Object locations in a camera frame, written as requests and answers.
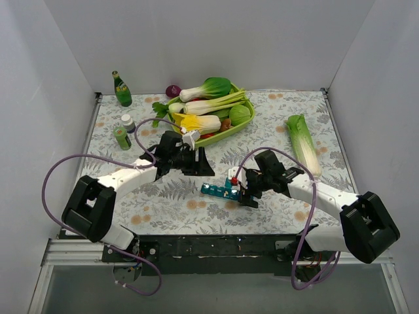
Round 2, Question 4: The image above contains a teal weekly pill organizer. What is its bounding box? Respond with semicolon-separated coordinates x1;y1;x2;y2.
200;178;240;201

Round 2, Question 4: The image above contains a green pill bottle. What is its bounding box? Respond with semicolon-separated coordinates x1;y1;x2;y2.
113;126;132;150

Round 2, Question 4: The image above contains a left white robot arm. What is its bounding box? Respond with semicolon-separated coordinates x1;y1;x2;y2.
62;131;215;262

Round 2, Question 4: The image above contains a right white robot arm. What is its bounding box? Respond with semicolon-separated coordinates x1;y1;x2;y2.
228;150;400;264

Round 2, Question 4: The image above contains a yellow cabbage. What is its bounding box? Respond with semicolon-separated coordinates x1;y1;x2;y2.
172;113;221;135

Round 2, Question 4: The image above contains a napa cabbage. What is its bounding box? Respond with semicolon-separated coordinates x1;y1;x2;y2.
285;114;321;178

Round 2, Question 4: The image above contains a brown mushroom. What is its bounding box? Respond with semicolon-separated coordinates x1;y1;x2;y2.
219;118;232;132

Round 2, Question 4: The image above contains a white pill bottle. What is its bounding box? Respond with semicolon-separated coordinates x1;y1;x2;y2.
121;114;136;133

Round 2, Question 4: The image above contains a floral table mat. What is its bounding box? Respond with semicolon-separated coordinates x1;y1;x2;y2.
65;90;365;236

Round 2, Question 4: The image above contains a purple onion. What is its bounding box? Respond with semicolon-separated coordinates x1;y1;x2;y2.
165;84;181;98

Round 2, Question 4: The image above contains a round green cabbage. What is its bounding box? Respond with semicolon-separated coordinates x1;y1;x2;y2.
228;105;251;126

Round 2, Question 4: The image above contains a celery stalk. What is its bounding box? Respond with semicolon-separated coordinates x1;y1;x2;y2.
152;89;245;123

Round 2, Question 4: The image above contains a bok choy top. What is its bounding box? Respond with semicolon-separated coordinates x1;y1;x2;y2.
179;77;231;103

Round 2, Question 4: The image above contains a green glass bottle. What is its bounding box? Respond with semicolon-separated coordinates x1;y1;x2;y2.
112;71;132;107

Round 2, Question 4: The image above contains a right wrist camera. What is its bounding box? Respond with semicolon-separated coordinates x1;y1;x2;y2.
228;166;247;189

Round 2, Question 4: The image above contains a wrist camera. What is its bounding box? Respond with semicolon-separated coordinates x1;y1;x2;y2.
181;128;200;150
228;166;247;189

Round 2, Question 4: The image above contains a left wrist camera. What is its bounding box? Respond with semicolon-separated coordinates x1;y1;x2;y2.
181;128;200;150

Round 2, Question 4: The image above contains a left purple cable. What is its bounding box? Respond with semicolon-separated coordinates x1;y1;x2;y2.
42;118;187;296

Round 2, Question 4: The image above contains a purple cable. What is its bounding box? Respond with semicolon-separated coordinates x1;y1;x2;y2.
235;147;341;290
42;118;187;296

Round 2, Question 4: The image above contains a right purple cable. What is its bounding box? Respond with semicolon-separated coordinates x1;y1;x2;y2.
235;147;341;290

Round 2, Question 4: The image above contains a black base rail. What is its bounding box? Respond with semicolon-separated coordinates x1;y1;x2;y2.
42;234;393;279

